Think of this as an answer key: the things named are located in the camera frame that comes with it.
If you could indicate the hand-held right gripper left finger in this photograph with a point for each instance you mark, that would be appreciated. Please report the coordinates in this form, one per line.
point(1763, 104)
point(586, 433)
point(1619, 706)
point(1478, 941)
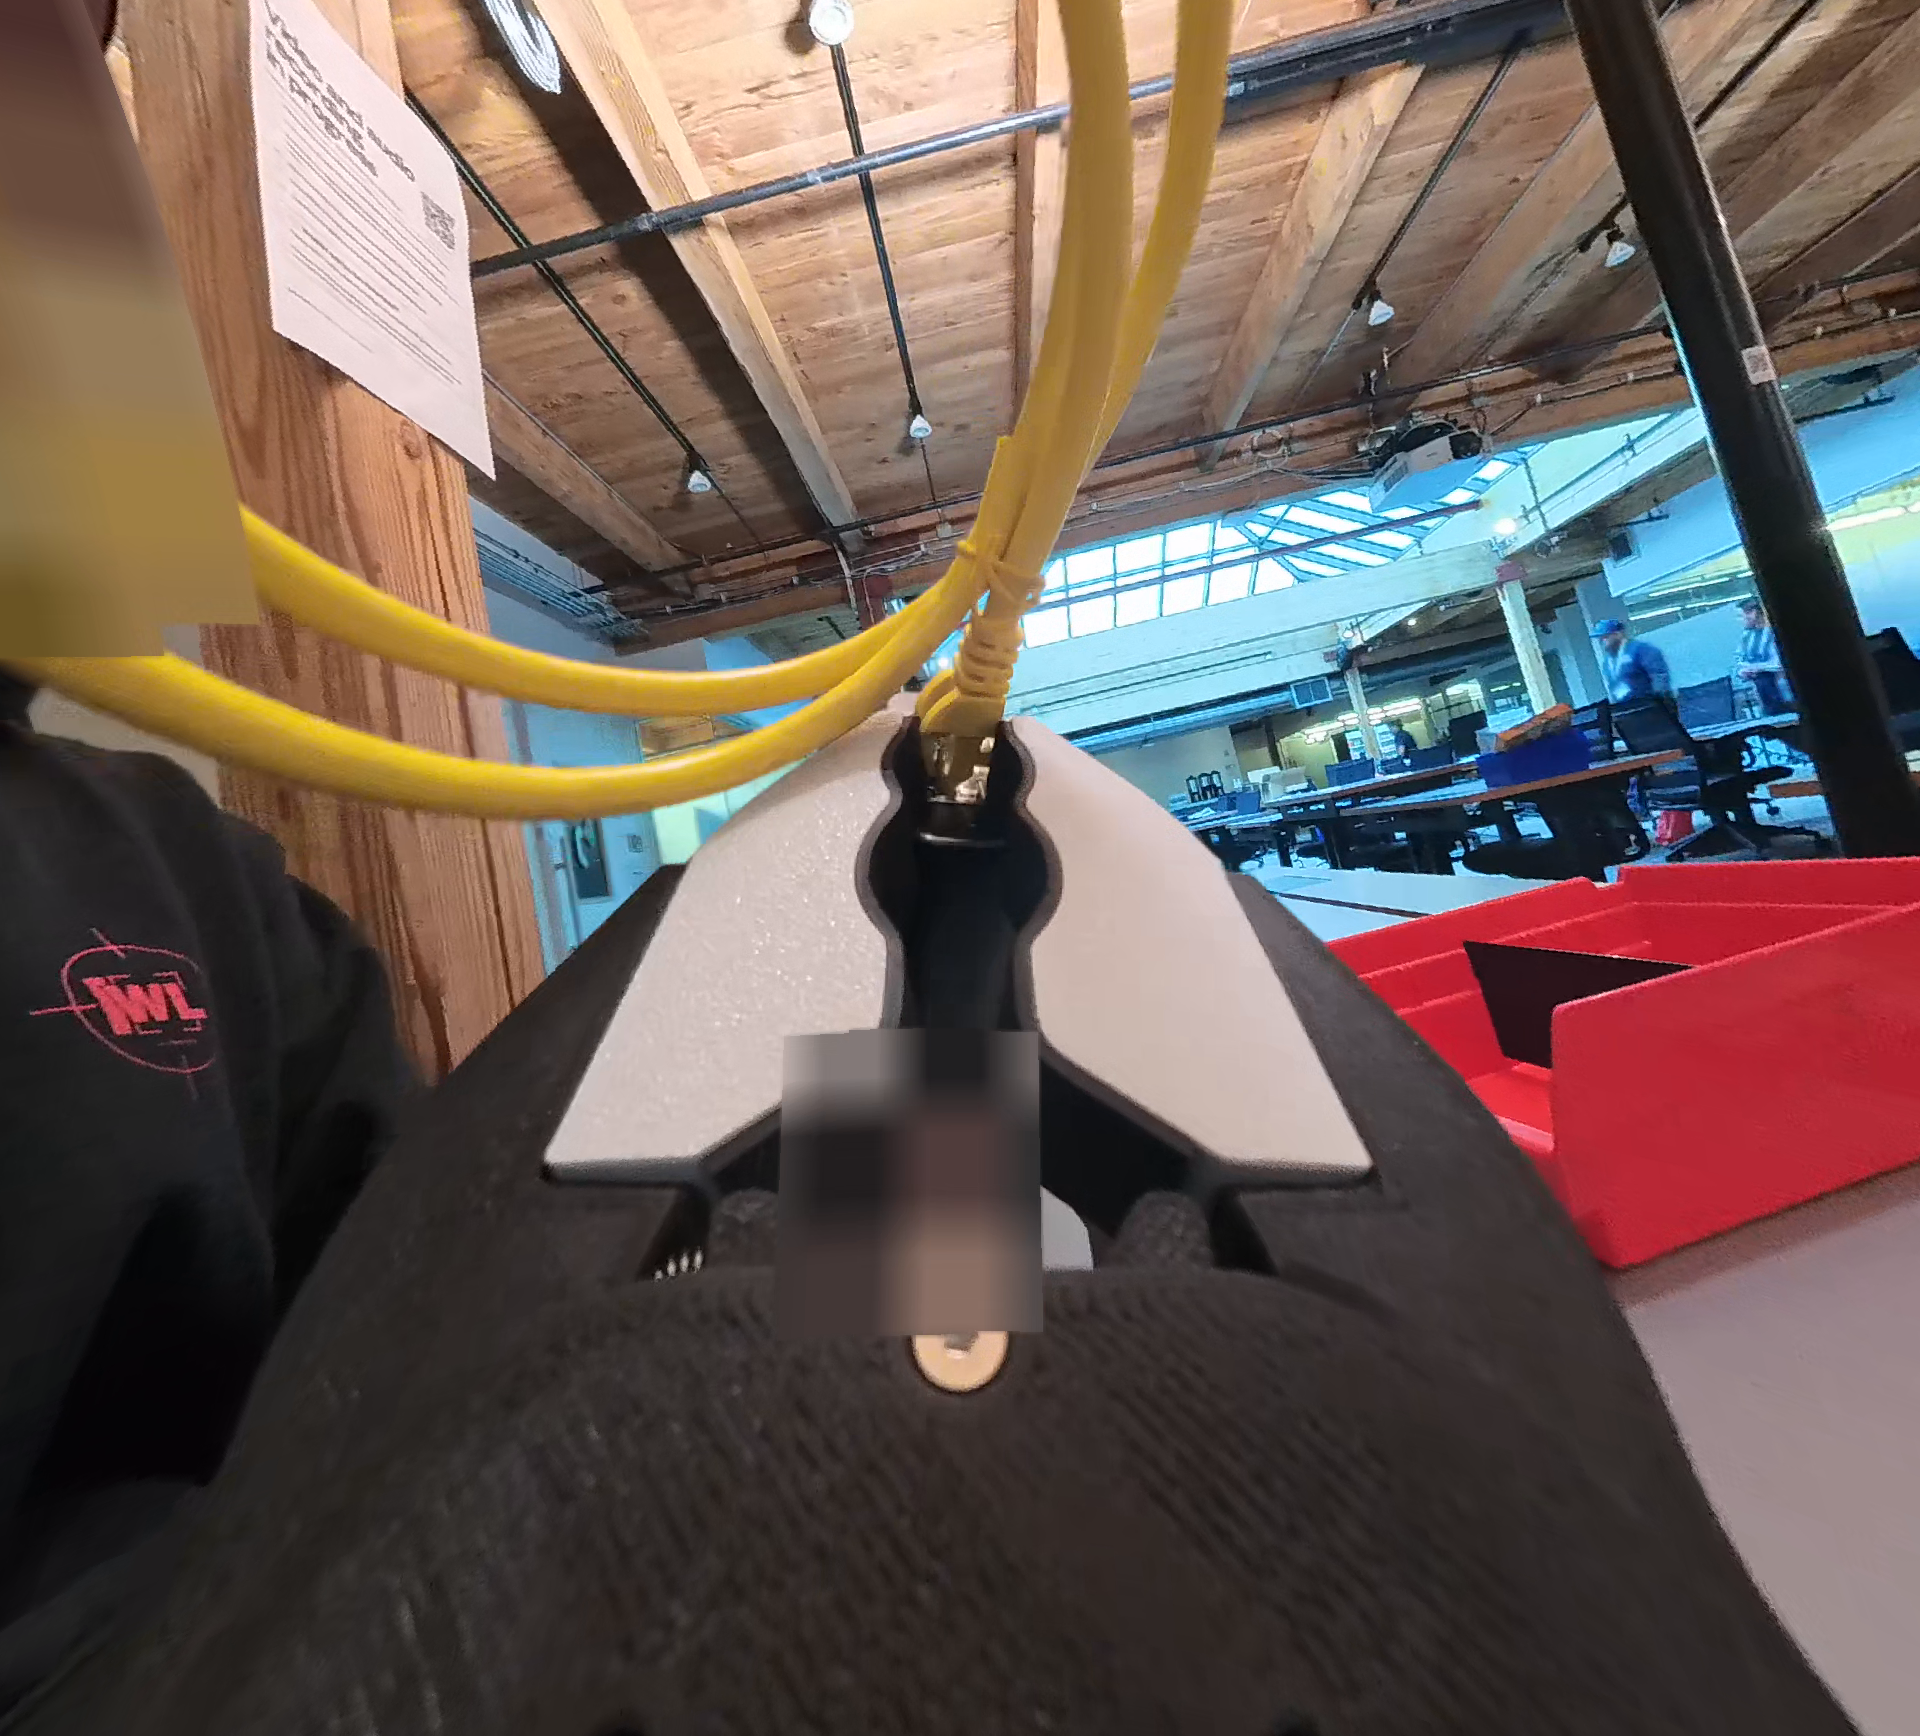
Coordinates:
point(720, 987)

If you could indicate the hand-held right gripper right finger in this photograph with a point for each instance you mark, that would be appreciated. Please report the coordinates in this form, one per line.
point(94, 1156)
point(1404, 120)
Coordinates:
point(1184, 1000)

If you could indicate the black ethernet splitter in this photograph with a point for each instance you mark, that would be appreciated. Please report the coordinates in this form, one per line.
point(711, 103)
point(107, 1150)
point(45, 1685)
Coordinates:
point(961, 910)

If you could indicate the blue storage crate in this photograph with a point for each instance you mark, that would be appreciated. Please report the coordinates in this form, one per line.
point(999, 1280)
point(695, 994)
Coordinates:
point(1531, 758)

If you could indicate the red plastic bin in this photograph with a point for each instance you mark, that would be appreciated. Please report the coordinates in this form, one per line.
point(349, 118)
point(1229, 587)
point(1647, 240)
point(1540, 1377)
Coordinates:
point(1724, 1107)

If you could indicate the white ceiling projector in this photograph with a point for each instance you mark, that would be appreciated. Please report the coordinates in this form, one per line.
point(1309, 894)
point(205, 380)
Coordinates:
point(1424, 460)

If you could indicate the white paper notice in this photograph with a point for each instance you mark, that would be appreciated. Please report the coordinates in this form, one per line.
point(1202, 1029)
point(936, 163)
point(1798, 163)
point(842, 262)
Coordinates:
point(374, 206)

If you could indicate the black stand pole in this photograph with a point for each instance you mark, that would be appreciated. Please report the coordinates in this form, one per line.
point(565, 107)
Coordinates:
point(1695, 267)

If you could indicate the wooden post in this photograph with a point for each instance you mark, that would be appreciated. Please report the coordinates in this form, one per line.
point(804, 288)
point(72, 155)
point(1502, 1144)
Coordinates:
point(194, 116)

